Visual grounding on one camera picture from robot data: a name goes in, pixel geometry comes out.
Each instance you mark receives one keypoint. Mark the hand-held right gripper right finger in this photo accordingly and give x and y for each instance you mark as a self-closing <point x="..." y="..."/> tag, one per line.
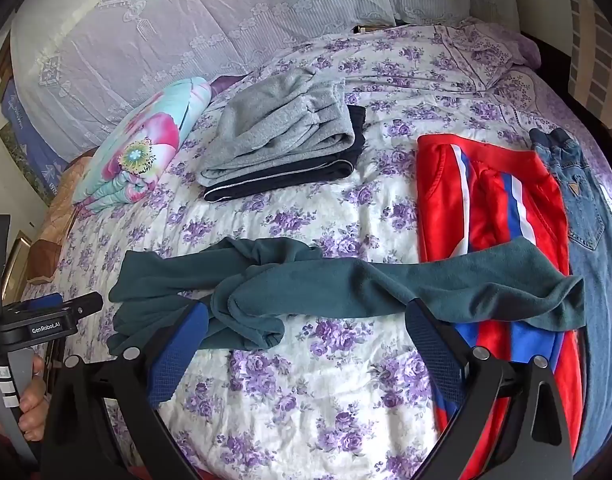
<point x="431" y="340"/>

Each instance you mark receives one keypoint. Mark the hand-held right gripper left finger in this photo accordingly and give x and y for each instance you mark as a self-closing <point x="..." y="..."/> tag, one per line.
<point x="181" y="355"/>

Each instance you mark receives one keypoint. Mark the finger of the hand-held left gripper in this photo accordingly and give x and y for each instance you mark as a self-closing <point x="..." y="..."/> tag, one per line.
<point x="83" y="305"/>
<point x="43" y="302"/>

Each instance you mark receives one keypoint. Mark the teal fleece pants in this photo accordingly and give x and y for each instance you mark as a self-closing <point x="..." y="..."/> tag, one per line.
<point x="336" y="285"/>

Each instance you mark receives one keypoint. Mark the red striped track pants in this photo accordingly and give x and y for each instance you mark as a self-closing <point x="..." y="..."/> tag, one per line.
<point x="486" y="200"/>

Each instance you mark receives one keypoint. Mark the navy folded pants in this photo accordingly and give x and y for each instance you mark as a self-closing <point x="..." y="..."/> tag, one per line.
<point x="306" y="172"/>

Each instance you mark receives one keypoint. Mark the person's left hand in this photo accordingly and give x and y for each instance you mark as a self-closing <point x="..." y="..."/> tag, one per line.
<point x="33" y="400"/>

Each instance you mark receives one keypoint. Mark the gold framed picture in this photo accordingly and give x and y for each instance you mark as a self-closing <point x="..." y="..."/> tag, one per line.
<point x="17" y="265"/>

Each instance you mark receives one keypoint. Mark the orange brown blanket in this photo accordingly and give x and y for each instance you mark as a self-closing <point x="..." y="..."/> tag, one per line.
<point x="61" y="205"/>

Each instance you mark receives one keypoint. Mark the purple floral bedspread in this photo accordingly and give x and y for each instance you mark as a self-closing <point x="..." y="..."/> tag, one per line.
<point x="311" y="405"/>

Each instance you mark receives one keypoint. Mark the colourful floral folded blanket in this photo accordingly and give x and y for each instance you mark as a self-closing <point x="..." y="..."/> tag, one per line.
<point x="141" y="145"/>

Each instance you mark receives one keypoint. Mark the blue printed cloth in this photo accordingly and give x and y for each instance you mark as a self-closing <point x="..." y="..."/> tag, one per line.
<point x="28" y="130"/>

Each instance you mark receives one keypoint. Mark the blue denim jeans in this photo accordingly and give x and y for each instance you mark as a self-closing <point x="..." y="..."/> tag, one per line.
<point x="593" y="240"/>

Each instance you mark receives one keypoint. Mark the grey folded sweatpants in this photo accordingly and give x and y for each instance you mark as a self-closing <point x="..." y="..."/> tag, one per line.
<point x="281" y="125"/>

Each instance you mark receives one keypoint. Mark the purple cloth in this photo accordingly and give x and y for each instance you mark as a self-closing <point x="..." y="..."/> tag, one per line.
<point x="226" y="82"/>

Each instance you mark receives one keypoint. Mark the large white lace pillow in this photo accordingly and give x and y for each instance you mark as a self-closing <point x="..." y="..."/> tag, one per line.
<point x="161" y="35"/>

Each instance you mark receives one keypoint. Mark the lilac floral pillowcase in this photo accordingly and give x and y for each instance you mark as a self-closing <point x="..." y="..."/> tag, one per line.
<point x="486" y="52"/>

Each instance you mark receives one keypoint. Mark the small dark flat object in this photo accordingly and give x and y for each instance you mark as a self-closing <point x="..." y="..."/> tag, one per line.
<point x="371" y="29"/>

